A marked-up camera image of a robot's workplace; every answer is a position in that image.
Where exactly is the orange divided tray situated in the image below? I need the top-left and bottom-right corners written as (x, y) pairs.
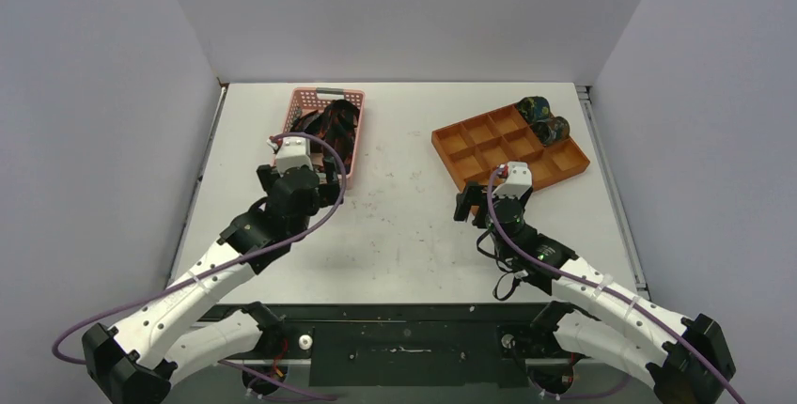
top-left (431, 105), bottom-right (590, 192)

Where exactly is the dark tie in basket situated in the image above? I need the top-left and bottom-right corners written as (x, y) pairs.
top-left (288, 110), bottom-right (328, 139)

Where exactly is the rolled dark floral tie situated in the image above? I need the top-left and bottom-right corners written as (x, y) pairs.
top-left (530, 117), bottom-right (570, 147)

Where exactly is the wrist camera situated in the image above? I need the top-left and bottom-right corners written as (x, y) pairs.
top-left (492, 162), bottom-right (533, 200)
top-left (269, 136), bottom-right (312, 176)

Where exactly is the pink plastic basket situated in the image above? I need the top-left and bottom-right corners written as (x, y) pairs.
top-left (282, 87), bottom-right (366, 189)

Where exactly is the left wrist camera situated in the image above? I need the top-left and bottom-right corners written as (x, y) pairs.
top-left (269, 136), bottom-right (312, 176)

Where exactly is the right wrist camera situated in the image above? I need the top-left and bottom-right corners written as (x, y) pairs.
top-left (492, 162), bottom-right (533, 200)

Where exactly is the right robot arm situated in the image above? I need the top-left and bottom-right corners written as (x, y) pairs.
top-left (453, 170), bottom-right (742, 403)

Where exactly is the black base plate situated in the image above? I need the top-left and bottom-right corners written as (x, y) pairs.
top-left (232, 303), bottom-right (575, 388)

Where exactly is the black orange floral tie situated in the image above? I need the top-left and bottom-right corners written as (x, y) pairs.
top-left (322, 99), bottom-right (360, 173)

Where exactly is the rolled blue green tie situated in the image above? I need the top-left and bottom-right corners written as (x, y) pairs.
top-left (514, 96), bottom-right (553, 126)

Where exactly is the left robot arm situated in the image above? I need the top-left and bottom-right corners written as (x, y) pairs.
top-left (82, 160), bottom-right (344, 403)

